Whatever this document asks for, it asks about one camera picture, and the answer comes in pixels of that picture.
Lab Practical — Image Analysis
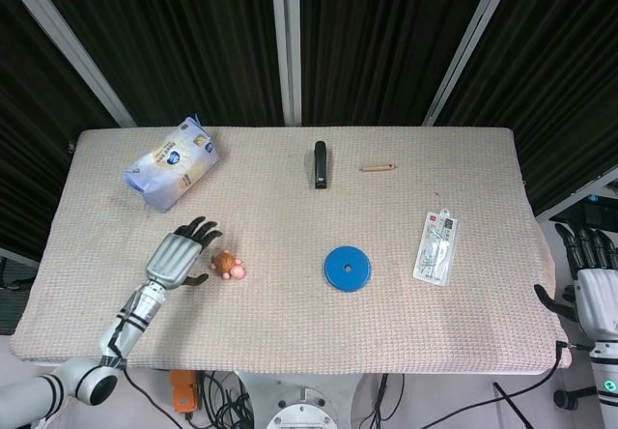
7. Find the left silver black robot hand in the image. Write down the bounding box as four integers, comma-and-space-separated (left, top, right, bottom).
145, 215, 224, 290

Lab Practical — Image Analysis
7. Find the blue white snack bag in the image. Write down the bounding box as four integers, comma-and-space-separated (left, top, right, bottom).
124, 115, 221, 214

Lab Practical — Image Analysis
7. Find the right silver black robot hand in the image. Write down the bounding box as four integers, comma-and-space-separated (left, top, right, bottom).
533, 222, 618, 344

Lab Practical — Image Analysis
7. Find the orange pink toy figure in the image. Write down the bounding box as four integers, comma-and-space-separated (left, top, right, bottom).
210, 249, 246, 281

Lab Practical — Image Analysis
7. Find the black monitor device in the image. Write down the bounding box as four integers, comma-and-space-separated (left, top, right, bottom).
549, 194, 618, 237

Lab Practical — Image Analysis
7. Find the black stapler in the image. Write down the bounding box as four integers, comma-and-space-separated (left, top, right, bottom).
313, 140, 330, 190

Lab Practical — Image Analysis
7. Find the orange power strip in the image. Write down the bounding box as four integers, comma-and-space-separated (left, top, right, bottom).
168, 369, 200, 414

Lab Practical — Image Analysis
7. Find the black cable bundle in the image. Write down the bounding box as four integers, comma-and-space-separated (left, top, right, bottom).
185, 370, 255, 429

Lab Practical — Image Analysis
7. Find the grey metal frame post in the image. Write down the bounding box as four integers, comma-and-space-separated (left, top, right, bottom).
0, 0, 137, 129
268, 0, 303, 128
420, 0, 520, 128

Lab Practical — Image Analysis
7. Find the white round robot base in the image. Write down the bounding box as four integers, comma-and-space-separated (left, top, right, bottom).
234, 371, 373, 429

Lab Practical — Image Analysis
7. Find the beige textured table mat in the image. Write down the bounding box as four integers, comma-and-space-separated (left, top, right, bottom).
9, 127, 574, 376

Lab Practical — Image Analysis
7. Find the blue round disc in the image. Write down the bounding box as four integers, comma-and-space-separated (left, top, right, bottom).
323, 245, 374, 295

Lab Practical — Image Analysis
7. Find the clear packaged cable pouch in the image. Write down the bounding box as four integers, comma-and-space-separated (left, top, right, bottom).
412, 210, 460, 286

